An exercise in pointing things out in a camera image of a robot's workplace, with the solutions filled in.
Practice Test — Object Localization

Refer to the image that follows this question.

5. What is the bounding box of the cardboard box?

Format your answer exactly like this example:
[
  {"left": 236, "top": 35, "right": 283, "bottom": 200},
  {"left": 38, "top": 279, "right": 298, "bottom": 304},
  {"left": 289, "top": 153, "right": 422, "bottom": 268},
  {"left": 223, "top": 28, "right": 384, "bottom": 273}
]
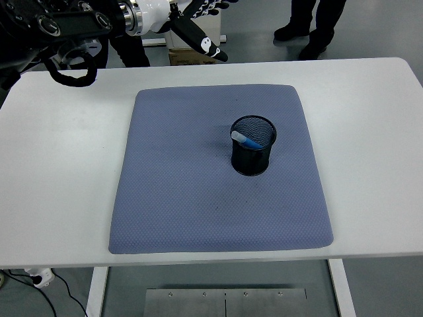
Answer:
[{"left": 168, "top": 47, "right": 218, "bottom": 66}]

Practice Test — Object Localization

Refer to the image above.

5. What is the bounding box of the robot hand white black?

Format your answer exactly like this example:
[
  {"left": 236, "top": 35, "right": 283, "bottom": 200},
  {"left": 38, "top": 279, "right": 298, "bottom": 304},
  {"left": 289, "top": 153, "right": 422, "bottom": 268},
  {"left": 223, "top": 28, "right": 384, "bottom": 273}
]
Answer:
[{"left": 137, "top": 0, "right": 231, "bottom": 63}]

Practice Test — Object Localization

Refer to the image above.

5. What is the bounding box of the person in dark clothing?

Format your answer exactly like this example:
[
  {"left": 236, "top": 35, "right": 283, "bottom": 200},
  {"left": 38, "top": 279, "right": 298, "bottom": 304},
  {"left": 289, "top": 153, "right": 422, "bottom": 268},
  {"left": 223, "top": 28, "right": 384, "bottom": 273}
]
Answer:
[{"left": 107, "top": 32, "right": 151, "bottom": 69}]

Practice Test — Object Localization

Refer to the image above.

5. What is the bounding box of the white table leg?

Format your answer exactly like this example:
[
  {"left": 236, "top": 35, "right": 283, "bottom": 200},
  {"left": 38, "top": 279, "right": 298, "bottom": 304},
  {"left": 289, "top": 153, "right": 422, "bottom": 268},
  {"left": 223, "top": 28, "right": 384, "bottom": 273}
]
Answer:
[
  {"left": 85, "top": 266, "right": 109, "bottom": 317},
  {"left": 327, "top": 259, "right": 357, "bottom": 317}
]

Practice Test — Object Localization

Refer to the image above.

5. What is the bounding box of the blue marker pen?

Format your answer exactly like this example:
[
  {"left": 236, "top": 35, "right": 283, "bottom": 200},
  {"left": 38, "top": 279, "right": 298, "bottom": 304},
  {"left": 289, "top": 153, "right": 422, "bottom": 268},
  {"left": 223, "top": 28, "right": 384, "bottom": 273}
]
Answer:
[{"left": 231, "top": 130, "right": 264, "bottom": 149}]

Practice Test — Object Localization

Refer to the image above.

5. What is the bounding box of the blue textured mat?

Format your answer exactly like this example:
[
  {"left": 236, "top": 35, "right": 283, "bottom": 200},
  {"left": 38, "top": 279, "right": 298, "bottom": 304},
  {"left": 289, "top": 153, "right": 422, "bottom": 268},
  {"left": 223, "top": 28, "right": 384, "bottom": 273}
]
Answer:
[{"left": 108, "top": 84, "right": 334, "bottom": 256}]

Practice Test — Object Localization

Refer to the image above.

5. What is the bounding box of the white power strip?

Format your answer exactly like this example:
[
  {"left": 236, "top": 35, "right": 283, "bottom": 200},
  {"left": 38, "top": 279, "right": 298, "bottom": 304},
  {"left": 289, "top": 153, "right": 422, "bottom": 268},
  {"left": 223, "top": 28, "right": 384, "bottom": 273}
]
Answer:
[{"left": 24, "top": 267, "right": 56, "bottom": 290}]

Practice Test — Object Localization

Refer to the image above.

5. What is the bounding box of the black mesh pen holder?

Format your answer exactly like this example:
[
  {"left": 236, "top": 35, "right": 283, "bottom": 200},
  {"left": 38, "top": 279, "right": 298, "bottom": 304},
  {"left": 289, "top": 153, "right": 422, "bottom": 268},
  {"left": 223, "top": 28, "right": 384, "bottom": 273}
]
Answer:
[{"left": 229, "top": 114, "right": 277, "bottom": 176}]

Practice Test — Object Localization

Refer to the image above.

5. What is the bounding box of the person with black shoes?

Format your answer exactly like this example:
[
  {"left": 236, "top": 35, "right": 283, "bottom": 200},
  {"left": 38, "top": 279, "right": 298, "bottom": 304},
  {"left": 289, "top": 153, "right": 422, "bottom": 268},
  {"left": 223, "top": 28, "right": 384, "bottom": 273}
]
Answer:
[{"left": 273, "top": 0, "right": 348, "bottom": 61}]

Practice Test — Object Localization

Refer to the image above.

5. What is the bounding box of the black floor cable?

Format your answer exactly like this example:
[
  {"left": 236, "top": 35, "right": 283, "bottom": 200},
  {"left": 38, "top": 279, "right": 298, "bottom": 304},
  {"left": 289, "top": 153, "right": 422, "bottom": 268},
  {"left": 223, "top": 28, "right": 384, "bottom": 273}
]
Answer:
[
  {"left": 52, "top": 273, "right": 89, "bottom": 317},
  {"left": 5, "top": 269, "right": 56, "bottom": 317}
]

